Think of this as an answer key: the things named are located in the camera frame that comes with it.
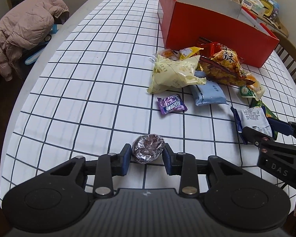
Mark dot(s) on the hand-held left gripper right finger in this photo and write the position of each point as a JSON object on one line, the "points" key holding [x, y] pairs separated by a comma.
{"points": [[168, 160]]}

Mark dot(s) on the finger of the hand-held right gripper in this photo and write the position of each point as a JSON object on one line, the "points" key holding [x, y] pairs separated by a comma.
{"points": [[280, 126], [255, 134]]}

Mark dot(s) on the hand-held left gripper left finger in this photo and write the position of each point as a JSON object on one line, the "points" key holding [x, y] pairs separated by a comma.
{"points": [[127, 159]]}

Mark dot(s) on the blue and white biscuit packet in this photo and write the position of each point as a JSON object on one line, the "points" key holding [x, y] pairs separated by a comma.
{"points": [[252, 118]]}

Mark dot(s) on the green snack packet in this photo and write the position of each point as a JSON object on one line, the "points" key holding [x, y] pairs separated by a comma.
{"points": [[267, 111]]}

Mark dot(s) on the foil-wrapped round snack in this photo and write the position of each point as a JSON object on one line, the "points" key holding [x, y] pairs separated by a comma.
{"points": [[148, 148]]}

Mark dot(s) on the purple candy packet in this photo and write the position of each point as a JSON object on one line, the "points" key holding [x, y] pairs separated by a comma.
{"points": [[171, 104]]}

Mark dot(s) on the light blue snack packet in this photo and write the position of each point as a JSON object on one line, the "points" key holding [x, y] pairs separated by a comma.
{"points": [[208, 93]]}

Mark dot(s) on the orange chip bag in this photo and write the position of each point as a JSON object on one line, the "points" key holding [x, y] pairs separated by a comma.
{"points": [[222, 66]]}

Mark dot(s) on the cream snack bag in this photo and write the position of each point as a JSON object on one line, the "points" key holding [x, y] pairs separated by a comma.
{"points": [[172, 74]]}

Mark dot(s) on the dark red foil packet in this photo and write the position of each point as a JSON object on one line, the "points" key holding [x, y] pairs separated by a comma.
{"points": [[205, 40]]}

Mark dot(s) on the small yellow snack packet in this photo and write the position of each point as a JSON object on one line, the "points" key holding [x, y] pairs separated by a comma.
{"points": [[187, 52]]}

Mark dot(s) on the red cardboard box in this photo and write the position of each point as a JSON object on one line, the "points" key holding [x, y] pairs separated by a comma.
{"points": [[187, 24]]}

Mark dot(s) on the wooden chair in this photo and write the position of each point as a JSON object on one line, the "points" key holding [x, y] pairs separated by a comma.
{"points": [[293, 54]]}

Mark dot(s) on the white checked tablecloth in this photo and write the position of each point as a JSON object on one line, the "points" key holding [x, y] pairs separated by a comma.
{"points": [[88, 91]]}

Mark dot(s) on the small orange snack packet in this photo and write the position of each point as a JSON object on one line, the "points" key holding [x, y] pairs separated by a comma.
{"points": [[166, 53]]}

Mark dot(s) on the blue patterned packet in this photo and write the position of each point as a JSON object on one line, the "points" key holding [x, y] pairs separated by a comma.
{"points": [[275, 11]]}

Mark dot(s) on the yellow box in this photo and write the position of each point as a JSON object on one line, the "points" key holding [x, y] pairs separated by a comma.
{"points": [[267, 7]]}

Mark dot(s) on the small white timer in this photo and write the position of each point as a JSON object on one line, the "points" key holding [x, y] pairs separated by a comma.
{"points": [[246, 3]]}

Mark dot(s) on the light blue plastic object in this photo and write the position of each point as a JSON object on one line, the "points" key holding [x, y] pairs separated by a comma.
{"points": [[37, 54]]}

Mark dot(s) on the pink puffer jacket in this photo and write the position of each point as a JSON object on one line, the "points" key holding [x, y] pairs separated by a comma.
{"points": [[27, 22]]}

